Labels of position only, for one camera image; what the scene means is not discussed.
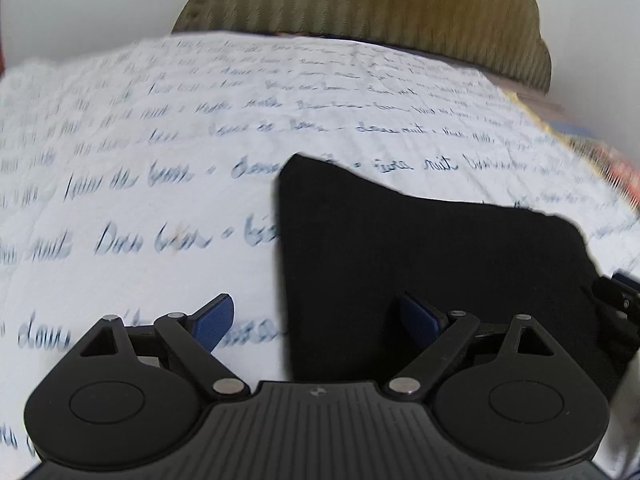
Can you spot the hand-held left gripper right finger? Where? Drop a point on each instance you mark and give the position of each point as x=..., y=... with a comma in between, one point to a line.
x=422, y=317

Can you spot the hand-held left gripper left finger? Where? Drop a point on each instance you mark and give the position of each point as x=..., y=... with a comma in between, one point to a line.
x=212, y=320

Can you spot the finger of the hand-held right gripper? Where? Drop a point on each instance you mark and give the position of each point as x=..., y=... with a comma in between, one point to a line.
x=617, y=295

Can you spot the black pants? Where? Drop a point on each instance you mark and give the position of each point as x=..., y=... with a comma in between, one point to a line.
x=425, y=250

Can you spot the floral patterned cloth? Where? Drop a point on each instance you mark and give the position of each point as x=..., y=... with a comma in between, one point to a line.
x=622, y=172

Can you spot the white script-print blanket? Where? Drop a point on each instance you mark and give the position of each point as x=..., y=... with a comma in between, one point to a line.
x=150, y=185

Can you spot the grey mattress edge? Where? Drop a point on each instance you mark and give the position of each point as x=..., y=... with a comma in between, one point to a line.
x=540, y=102

